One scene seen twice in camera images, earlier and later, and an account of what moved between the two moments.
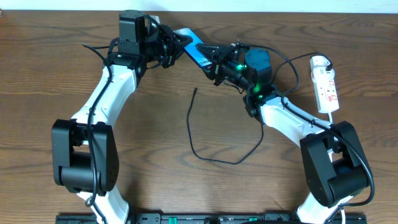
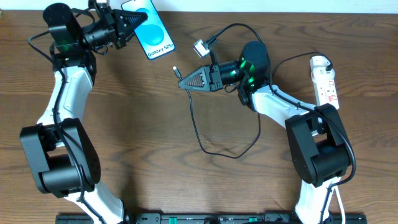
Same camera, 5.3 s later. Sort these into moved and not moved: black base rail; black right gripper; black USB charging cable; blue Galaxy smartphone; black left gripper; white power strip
Moved: black USB charging cable; blue Galaxy smartphone; black right gripper; black left gripper
Not moved: white power strip; black base rail
